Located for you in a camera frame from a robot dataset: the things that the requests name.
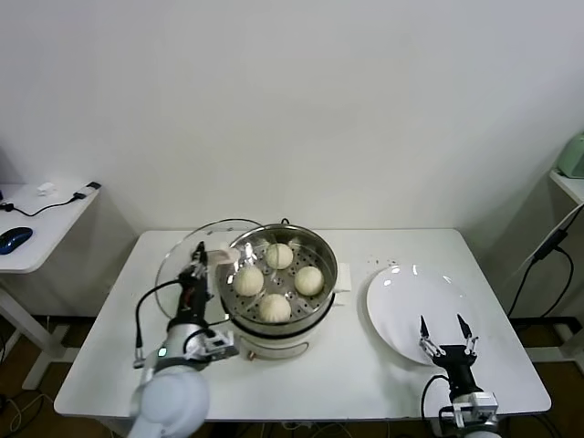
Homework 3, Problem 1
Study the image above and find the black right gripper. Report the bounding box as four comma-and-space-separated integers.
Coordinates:
418, 312, 480, 396

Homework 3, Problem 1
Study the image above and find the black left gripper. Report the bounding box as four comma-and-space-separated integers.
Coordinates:
176, 241, 215, 323

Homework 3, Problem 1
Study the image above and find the round glass pot lid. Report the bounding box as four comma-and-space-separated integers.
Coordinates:
154, 218, 266, 323

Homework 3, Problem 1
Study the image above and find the white steamed baozi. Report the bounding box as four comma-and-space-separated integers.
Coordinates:
265, 242, 295, 270
259, 293, 292, 323
233, 266, 266, 297
294, 266, 326, 296

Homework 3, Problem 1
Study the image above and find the stainless steel steamer basket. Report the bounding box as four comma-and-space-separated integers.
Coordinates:
214, 223, 355, 330

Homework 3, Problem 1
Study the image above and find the white round plate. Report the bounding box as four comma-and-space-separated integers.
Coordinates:
366, 264, 482, 369

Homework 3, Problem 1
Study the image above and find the white electric cooker base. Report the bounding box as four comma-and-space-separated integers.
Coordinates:
218, 291, 350, 365

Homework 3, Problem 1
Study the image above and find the white side desk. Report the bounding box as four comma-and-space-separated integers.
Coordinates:
0, 182, 141, 391

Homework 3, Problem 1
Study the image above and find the blue computer mouse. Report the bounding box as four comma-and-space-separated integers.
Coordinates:
0, 226, 35, 256

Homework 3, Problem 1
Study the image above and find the white side table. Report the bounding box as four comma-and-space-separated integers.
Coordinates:
508, 167, 584, 364

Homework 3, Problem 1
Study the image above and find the pale green appliance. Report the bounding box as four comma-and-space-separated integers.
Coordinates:
557, 131, 584, 180

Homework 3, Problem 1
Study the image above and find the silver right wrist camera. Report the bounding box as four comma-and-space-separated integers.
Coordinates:
451, 391, 501, 423

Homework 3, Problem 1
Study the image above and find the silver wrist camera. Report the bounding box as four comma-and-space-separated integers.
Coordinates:
184, 330, 239, 364
451, 391, 501, 423

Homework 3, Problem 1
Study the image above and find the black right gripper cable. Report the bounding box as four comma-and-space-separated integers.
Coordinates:
419, 373, 453, 423

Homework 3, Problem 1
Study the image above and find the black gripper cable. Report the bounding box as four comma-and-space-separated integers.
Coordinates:
133, 278, 183, 370
419, 373, 453, 423

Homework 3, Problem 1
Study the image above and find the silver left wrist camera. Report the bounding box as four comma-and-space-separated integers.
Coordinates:
184, 330, 239, 364

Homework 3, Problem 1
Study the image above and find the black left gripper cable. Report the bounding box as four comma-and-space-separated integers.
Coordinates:
133, 278, 183, 370

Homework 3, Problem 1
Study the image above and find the thin black desk cable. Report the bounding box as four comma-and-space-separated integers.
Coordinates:
0, 193, 88, 218

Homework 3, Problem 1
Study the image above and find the black power adapter cable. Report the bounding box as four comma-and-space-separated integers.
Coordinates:
506, 209, 584, 320

